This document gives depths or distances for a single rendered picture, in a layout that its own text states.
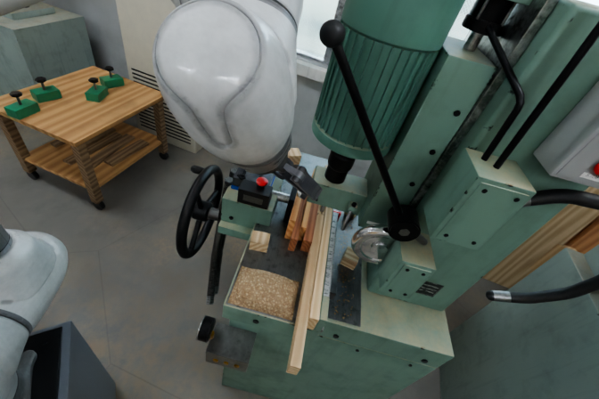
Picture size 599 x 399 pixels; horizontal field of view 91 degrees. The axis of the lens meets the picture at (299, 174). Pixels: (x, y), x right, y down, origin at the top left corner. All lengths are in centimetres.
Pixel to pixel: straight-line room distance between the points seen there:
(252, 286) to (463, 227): 42
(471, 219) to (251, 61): 45
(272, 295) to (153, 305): 110
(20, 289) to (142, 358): 85
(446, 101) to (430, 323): 61
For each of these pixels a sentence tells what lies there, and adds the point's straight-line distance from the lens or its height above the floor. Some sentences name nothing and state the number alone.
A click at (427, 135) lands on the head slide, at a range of 59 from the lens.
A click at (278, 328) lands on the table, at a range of 71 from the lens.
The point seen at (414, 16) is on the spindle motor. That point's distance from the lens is 49.
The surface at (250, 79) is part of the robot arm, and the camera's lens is 20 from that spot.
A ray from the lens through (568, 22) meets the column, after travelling 53.
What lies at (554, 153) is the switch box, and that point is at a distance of 57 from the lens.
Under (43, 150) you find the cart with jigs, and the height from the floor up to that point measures 18.
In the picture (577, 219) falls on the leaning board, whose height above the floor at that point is 65.
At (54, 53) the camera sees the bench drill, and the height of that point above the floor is 51.
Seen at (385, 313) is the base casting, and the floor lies 80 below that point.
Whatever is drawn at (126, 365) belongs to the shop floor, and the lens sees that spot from 163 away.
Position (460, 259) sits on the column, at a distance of 78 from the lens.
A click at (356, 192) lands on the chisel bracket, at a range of 72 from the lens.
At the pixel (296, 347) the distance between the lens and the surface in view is 63.
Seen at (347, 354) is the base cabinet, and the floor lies 65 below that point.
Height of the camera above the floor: 152
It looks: 40 degrees down
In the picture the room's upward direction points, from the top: 15 degrees clockwise
